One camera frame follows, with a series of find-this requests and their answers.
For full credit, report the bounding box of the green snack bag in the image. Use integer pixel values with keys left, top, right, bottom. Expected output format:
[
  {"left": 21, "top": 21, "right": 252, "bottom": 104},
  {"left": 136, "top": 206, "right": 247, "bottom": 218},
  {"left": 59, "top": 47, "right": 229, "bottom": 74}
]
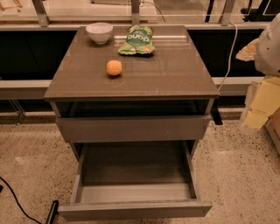
[{"left": 118, "top": 25, "right": 156, "bottom": 55}]

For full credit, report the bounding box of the metal railing frame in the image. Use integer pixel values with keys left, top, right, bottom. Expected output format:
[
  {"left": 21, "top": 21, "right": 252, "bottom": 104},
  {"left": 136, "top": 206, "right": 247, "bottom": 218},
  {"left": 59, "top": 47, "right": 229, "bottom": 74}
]
[{"left": 0, "top": 0, "right": 280, "bottom": 100}]

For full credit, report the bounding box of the cardboard box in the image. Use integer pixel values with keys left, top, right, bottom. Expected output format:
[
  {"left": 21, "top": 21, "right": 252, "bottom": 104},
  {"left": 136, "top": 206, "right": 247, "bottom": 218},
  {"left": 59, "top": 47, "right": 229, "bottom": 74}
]
[{"left": 265, "top": 108, "right": 280, "bottom": 155}]

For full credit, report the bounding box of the open grey middle drawer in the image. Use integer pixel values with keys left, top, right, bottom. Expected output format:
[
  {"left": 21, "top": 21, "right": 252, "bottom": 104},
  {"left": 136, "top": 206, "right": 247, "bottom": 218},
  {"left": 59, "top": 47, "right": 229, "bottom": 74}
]
[{"left": 59, "top": 141, "right": 212, "bottom": 221}]

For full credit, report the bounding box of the black floor cable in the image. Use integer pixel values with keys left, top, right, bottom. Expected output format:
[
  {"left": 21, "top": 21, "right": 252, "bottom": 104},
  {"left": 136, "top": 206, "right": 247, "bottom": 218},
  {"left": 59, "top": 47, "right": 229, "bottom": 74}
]
[{"left": 0, "top": 176, "right": 44, "bottom": 224}]

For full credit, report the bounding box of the black object on floor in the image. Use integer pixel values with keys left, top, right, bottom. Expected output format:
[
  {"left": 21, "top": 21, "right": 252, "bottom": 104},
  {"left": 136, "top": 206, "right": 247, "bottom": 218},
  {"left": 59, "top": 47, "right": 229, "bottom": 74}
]
[{"left": 45, "top": 200, "right": 59, "bottom": 224}]

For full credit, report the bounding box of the white ceramic bowl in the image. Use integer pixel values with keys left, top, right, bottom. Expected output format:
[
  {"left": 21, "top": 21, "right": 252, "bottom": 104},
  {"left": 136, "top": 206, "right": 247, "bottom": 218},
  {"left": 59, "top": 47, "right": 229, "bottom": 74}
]
[{"left": 86, "top": 23, "right": 113, "bottom": 45}]

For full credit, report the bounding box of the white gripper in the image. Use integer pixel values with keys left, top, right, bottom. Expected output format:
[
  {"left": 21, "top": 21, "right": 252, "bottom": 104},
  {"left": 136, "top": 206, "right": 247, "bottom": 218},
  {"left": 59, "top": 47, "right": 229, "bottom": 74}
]
[{"left": 235, "top": 13, "right": 280, "bottom": 130}]

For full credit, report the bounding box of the orange fruit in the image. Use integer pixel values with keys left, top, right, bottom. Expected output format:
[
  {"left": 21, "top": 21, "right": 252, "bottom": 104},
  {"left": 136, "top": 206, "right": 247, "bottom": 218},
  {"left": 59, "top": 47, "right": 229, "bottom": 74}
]
[{"left": 106, "top": 60, "right": 123, "bottom": 76}]

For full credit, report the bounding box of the grey drawer cabinet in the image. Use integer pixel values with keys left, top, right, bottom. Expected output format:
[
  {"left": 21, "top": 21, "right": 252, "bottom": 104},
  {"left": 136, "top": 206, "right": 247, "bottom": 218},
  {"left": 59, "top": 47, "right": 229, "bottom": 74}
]
[{"left": 45, "top": 26, "right": 219, "bottom": 156}]

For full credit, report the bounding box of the grey upper drawer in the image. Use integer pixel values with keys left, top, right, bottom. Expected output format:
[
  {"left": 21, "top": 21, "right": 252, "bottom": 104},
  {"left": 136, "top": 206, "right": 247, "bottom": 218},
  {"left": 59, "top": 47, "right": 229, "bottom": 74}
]
[{"left": 57, "top": 115, "right": 211, "bottom": 143}]

